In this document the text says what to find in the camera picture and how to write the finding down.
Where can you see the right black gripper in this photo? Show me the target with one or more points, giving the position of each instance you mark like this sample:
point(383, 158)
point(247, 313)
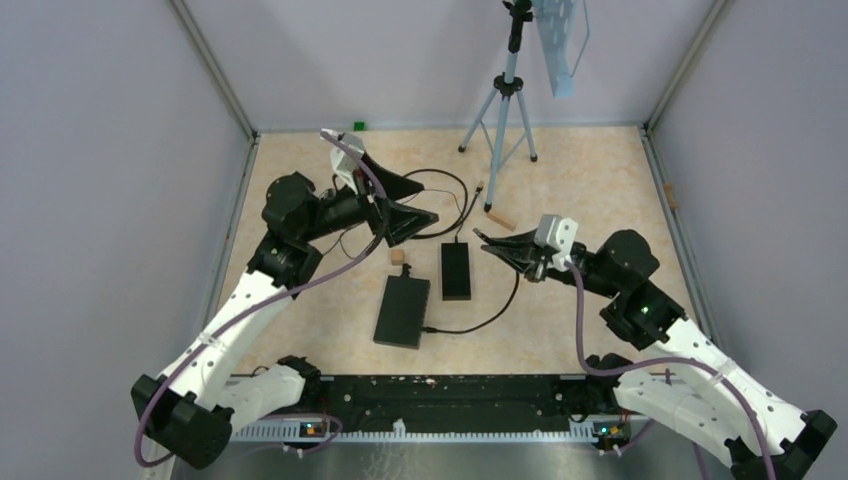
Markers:
point(511, 250)

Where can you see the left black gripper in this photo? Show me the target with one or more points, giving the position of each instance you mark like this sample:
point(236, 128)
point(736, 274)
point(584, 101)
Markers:
point(403, 221)

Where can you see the black power adapter with cord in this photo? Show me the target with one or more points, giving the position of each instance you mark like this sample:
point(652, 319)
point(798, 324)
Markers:
point(459, 210)

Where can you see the black network switch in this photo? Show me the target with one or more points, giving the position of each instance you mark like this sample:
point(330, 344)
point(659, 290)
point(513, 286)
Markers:
point(455, 271)
point(402, 312)

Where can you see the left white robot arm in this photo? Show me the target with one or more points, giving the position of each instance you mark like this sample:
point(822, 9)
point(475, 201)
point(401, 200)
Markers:
point(188, 409)

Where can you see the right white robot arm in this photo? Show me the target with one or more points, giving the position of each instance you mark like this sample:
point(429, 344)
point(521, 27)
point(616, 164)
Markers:
point(686, 382)

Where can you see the long wooden block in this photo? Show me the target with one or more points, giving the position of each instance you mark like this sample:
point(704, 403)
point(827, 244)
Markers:
point(501, 219)

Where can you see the perforated white panel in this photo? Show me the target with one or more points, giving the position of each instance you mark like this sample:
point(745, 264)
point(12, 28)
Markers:
point(564, 31)

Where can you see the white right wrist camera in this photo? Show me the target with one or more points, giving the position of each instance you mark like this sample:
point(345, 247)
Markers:
point(556, 235)

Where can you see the wooden cube near switch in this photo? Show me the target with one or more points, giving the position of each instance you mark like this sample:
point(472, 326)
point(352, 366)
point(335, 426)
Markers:
point(397, 257)

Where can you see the wooden block on frame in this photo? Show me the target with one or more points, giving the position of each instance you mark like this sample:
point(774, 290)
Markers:
point(670, 197)

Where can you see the silver camera tripod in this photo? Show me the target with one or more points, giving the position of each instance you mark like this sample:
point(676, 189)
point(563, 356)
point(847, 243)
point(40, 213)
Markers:
point(506, 87)

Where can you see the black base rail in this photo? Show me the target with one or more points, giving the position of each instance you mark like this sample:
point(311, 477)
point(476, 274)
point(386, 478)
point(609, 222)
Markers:
point(463, 404)

